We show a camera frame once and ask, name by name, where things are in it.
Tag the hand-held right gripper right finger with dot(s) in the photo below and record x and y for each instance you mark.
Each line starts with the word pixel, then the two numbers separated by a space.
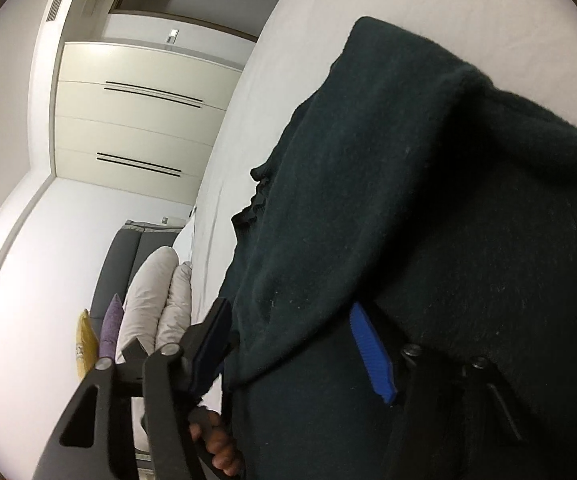
pixel 368 355

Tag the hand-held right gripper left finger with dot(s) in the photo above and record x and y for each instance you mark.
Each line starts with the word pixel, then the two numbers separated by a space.
pixel 213 340

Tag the dark green towel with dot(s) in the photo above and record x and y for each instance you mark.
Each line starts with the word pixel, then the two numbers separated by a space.
pixel 418 185

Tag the person's left hand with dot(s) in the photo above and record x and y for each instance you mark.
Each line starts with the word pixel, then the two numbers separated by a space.
pixel 218 440

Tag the beige folded duvet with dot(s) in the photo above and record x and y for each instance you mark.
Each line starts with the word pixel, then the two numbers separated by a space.
pixel 143 290

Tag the purple cushion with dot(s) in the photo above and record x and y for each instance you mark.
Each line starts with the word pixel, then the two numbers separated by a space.
pixel 111 330

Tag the grey padded headboard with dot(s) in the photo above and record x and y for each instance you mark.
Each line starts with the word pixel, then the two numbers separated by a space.
pixel 113 265

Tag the yellow cushion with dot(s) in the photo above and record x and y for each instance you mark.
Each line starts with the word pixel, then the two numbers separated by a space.
pixel 87 345

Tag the cream wardrobe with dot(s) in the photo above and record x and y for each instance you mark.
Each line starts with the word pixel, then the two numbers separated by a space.
pixel 118 125

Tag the bed with white sheet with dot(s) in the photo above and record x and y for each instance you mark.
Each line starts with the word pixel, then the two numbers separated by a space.
pixel 278 85

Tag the wall socket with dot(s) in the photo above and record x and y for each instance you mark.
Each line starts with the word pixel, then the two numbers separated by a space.
pixel 171 219

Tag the wall control panel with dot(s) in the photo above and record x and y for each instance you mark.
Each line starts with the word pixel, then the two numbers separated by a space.
pixel 171 35

